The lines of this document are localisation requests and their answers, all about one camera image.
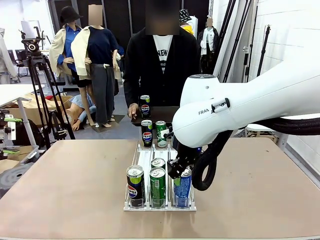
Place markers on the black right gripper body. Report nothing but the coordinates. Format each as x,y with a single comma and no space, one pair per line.
181,165

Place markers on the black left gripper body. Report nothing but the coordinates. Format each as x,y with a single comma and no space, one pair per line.
6,130

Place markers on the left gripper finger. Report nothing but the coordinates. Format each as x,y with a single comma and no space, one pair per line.
13,120
11,151

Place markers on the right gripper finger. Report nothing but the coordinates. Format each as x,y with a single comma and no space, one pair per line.
190,169
177,181

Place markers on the blue Pocari Sweat can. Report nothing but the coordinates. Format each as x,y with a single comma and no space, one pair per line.
183,192

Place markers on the black serving tray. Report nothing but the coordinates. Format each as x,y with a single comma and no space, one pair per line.
162,115

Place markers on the black Pepsi can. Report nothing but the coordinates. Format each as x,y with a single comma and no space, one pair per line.
135,187
145,107
147,135

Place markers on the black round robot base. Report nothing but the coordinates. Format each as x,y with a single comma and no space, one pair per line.
12,177

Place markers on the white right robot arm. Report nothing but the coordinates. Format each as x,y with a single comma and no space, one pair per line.
250,100

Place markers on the person's right forearm black sleeve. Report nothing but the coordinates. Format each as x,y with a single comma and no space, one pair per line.
130,92

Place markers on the person in black jacket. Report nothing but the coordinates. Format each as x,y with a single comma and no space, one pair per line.
145,62

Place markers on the person's right hand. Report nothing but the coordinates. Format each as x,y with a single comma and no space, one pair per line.
133,111

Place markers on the black bag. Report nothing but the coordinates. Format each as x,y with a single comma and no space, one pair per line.
27,132

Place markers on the grey plastic crate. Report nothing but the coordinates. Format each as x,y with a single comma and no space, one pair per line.
31,153

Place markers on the green Chilsung cider can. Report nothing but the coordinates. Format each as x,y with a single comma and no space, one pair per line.
158,187
159,137
158,162

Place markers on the clear acrylic can rack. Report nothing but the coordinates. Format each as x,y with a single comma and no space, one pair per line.
145,155

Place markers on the black office chair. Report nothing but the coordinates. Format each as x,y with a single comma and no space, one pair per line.
20,60

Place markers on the mannequin in grey clothes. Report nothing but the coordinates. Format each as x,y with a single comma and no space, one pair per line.
5,57

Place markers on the black tripod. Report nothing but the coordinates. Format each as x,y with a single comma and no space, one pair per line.
37,60

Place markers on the lying mannequin blue shirt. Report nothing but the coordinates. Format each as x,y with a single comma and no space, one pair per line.
80,105

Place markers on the mannequin with black hat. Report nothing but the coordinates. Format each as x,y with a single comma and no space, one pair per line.
71,37

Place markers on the mannequin with navy top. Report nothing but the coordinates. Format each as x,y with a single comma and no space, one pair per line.
100,45

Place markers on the black leaning stand poles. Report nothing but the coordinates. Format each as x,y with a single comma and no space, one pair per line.
234,50

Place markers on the mannequin with white black jacket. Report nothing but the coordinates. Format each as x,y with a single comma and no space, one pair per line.
208,40

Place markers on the thin black light stand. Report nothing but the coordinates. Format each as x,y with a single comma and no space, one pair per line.
263,55

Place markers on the mannequin with yellow hoodie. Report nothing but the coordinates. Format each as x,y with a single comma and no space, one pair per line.
185,16

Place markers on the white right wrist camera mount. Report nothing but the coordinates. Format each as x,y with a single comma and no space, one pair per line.
166,132

